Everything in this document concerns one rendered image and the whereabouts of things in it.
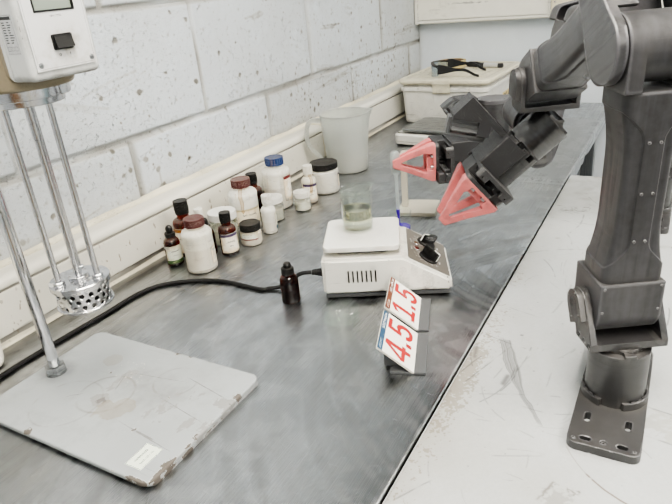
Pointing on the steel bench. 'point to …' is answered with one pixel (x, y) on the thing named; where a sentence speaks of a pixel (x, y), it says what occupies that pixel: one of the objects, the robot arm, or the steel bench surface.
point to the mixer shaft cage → (100, 290)
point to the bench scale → (414, 133)
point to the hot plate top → (335, 238)
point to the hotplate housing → (379, 272)
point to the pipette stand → (417, 201)
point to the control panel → (422, 249)
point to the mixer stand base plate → (125, 406)
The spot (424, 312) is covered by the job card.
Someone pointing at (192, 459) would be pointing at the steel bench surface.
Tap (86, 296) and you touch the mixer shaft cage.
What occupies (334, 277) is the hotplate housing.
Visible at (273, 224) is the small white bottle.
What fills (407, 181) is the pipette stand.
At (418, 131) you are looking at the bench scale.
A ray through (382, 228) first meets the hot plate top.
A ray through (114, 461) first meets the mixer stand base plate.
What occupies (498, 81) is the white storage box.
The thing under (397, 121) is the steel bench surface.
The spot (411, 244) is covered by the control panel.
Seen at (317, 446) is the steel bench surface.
